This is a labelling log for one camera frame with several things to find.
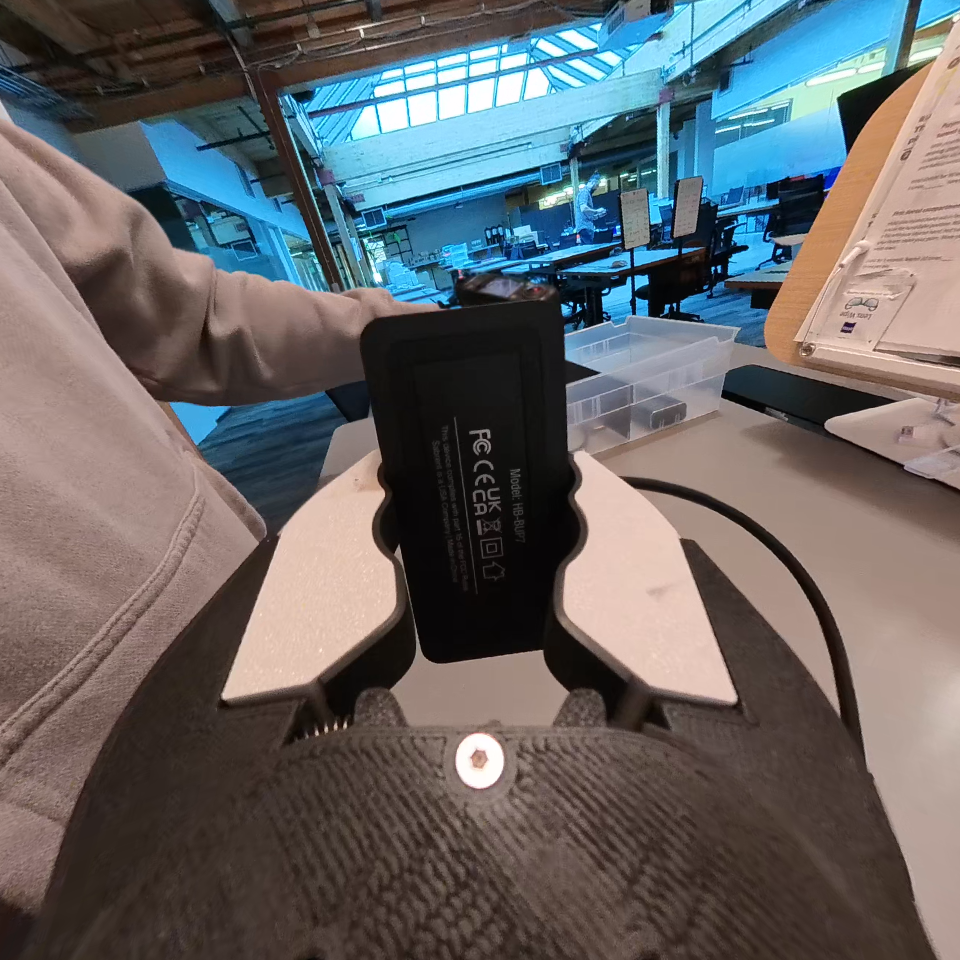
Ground person's beige sweatshirt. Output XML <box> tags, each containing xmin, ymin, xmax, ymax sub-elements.
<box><xmin>0</xmin><ymin>101</ymin><xmax>269</xmax><ymax>931</ymax></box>

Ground wooden document board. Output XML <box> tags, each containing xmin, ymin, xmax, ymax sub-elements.
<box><xmin>763</xmin><ymin>63</ymin><xmax>960</xmax><ymax>400</ymax></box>

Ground white stand base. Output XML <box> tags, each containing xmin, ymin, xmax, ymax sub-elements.
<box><xmin>824</xmin><ymin>396</ymin><xmax>960</xmax><ymax>472</ymax></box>

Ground black hub cable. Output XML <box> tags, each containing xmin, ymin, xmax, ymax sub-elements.
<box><xmin>621</xmin><ymin>476</ymin><xmax>865</xmax><ymax>744</ymax></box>

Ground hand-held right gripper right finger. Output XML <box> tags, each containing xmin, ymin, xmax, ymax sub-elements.
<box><xmin>543</xmin><ymin>449</ymin><xmax>741</xmax><ymax>711</ymax></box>

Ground small dark gadget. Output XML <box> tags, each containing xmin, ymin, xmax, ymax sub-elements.
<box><xmin>632</xmin><ymin>397</ymin><xmax>689</xmax><ymax>432</ymax></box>

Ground white printed papers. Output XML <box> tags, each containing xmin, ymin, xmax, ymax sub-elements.
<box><xmin>793</xmin><ymin>22</ymin><xmax>960</xmax><ymax>370</ymax></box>

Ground clear plastic organizer bin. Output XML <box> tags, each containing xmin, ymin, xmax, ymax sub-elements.
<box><xmin>564</xmin><ymin>315</ymin><xmax>741</xmax><ymax>456</ymax></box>

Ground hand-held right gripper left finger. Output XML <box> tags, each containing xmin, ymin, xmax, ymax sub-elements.
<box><xmin>220</xmin><ymin>453</ymin><xmax>419</xmax><ymax>708</ymax></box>

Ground white sign board on stand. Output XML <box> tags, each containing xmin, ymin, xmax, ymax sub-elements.
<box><xmin>672</xmin><ymin>176</ymin><xmax>705</xmax><ymax>240</ymax></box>
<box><xmin>619</xmin><ymin>187</ymin><xmax>652</xmax><ymax>251</ymax></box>

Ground long work table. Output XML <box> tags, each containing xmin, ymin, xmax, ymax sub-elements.
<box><xmin>496</xmin><ymin>241</ymin><xmax>708</xmax><ymax>303</ymax></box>

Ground black usb hub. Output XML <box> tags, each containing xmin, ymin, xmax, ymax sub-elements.
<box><xmin>359</xmin><ymin>298</ymin><xmax>577</xmax><ymax>665</ymax></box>

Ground person's left forearm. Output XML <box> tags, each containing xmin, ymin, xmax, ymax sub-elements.
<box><xmin>127</xmin><ymin>225</ymin><xmax>451</xmax><ymax>406</ymax></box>

